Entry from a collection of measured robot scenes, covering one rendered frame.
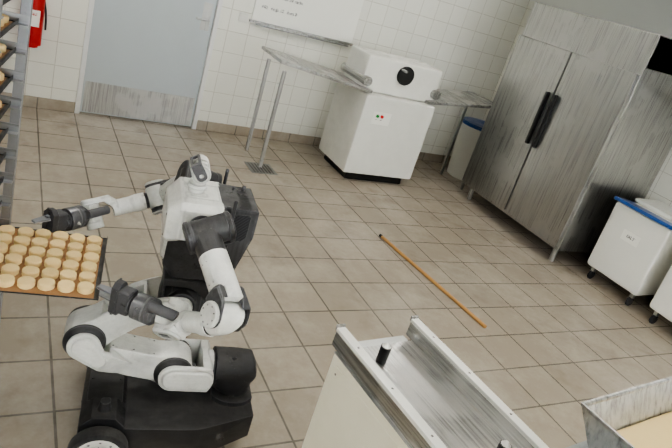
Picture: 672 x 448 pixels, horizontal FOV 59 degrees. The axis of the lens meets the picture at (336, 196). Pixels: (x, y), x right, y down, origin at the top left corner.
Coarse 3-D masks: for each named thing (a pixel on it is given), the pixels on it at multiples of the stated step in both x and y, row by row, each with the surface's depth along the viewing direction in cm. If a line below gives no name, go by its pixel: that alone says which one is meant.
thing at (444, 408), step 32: (384, 352) 171; (416, 352) 183; (352, 384) 164; (416, 384) 169; (448, 384) 173; (320, 416) 176; (352, 416) 163; (384, 416) 153; (448, 416) 160; (480, 416) 164
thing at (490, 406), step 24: (408, 336) 190; (432, 336) 183; (432, 360) 181; (456, 360) 175; (456, 384) 173; (480, 384) 167; (480, 408) 165; (504, 408) 160; (504, 432) 158; (528, 432) 154
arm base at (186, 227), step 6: (228, 216) 185; (186, 222) 183; (228, 222) 184; (186, 228) 180; (234, 228) 185; (186, 234) 180; (192, 234) 180; (234, 234) 185; (186, 240) 185; (192, 240) 180; (234, 240) 189; (192, 246) 181; (192, 252) 185
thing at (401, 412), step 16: (336, 336) 173; (352, 336) 170; (352, 352) 166; (352, 368) 166; (368, 368) 160; (368, 384) 160; (384, 384) 155; (384, 400) 154; (400, 400) 150; (400, 416) 149; (416, 416) 147; (416, 432) 144; (432, 432) 143
